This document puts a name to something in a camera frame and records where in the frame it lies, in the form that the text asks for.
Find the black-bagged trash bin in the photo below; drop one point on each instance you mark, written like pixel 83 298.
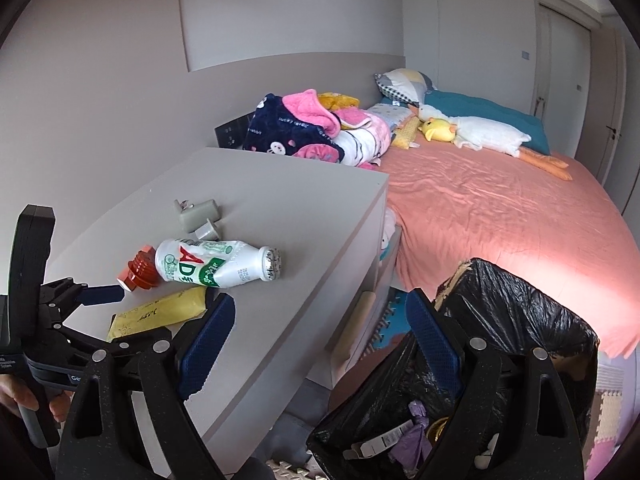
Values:
pixel 500 310

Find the foam puzzle floor mat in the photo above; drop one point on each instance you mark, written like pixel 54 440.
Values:
pixel 615 410

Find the long yellow plush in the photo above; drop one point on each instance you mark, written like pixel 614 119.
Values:
pixel 404 134

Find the purple plastic wrapper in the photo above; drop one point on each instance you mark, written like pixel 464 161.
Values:
pixel 412 440

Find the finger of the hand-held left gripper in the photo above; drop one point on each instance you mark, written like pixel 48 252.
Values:
pixel 102 294
pixel 82 340

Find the long white cardboard box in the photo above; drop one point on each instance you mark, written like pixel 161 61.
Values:
pixel 380 442

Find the grey wardrobe door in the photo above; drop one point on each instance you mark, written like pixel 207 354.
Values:
pixel 565 60

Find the dark wall socket panel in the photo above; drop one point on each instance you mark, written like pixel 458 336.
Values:
pixel 232 132

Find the white goose plush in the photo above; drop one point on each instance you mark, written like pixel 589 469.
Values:
pixel 490 132

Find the white pink cartoon quilt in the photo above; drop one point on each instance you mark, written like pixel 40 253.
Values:
pixel 360 140

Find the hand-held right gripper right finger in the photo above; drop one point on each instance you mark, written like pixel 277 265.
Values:
pixel 435 340

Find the gold foil cup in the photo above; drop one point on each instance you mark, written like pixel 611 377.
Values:
pixel 440 429

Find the navy printed blanket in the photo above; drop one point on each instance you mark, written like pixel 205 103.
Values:
pixel 272 127

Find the orange bottle cap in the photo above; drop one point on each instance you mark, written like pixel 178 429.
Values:
pixel 140 272

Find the bed with pink sheet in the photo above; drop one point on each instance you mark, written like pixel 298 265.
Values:
pixel 500 210

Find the yellow packet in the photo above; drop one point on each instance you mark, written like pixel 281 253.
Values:
pixel 155 312

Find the small grey cup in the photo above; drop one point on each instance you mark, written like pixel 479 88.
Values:
pixel 207 230

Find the white milk bottle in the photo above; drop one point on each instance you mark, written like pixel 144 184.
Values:
pixel 217 262

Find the person's left hand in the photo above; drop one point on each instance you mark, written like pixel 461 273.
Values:
pixel 20 394

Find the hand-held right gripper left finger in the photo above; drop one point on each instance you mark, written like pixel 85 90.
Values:
pixel 205 340

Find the yellow duck plush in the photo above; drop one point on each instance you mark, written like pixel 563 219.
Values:
pixel 437 130

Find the pink fleece blanket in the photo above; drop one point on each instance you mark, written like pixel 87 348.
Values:
pixel 310 107

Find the checkered patchwork pillow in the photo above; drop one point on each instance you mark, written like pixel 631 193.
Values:
pixel 402 85

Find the teal pillow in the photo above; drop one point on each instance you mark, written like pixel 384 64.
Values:
pixel 500 115

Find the grey cabinet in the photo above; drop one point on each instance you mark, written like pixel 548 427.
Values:
pixel 310 200

